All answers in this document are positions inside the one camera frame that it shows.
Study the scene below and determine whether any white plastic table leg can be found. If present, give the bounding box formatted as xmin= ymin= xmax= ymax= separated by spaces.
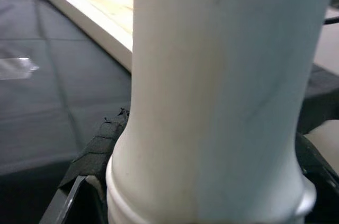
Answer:
xmin=105 ymin=0 xmax=337 ymax=224

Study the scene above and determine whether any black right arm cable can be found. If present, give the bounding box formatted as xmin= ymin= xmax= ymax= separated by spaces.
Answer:
xmin=321 ymin=16 xmax=339 ymax=26

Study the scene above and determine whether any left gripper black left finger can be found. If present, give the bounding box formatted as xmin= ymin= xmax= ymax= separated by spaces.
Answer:
xmin=39 ymin=107 xmax=130 ymax=224

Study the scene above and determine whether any white plastic children table top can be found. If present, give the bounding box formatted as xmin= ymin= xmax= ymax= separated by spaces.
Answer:
xmin=30 ymin=0 xmax=339 ymax=180

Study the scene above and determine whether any clear tape patch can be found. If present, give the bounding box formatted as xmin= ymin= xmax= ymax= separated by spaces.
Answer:
xmin=0 ymin=57 xmax=40 ymax=80

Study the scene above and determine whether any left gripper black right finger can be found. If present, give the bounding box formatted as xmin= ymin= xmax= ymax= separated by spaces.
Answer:
xmin=295 ymin=131 xmax=339 ymax=224

